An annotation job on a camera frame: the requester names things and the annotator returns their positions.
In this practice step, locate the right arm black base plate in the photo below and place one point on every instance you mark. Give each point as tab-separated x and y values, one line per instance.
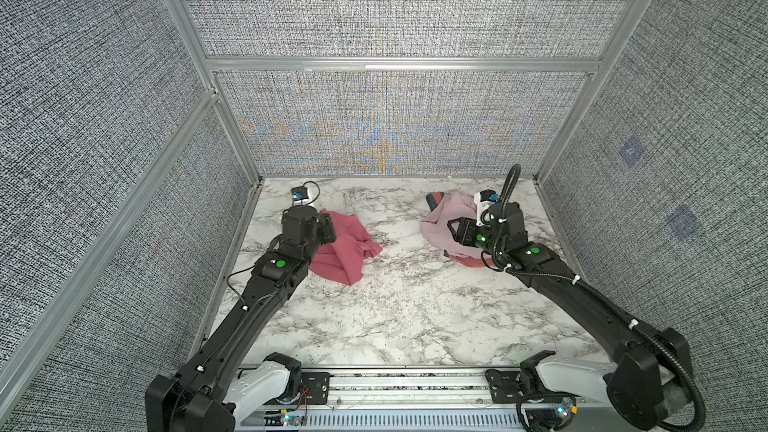
511	386

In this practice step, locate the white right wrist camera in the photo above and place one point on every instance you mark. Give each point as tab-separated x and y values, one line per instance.
483	200

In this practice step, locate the red pink bottom cloth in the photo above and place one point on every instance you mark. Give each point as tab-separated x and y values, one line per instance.
477	261

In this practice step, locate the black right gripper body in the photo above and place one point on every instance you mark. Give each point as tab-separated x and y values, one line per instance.
472	234

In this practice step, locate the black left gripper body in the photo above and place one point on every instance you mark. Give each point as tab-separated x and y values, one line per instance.
326	233

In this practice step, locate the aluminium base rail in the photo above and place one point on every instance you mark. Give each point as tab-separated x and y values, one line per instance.
420	399

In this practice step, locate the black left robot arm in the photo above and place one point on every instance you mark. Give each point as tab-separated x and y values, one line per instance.
205	394

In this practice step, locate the light pink cloth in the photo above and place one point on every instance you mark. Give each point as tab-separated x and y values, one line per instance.
435	231

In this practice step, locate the dark pink cloth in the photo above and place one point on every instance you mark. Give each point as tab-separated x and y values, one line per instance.
342	261

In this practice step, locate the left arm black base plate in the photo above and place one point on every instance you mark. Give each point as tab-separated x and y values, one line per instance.
313	390

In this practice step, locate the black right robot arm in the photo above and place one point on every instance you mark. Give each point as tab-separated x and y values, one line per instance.
650	383

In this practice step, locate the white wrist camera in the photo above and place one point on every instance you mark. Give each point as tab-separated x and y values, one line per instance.
483	200
300	195

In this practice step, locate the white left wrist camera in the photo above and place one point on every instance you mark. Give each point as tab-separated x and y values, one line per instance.
300	195

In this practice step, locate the dark maroon cloth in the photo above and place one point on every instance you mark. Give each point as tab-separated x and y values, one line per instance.
434	199

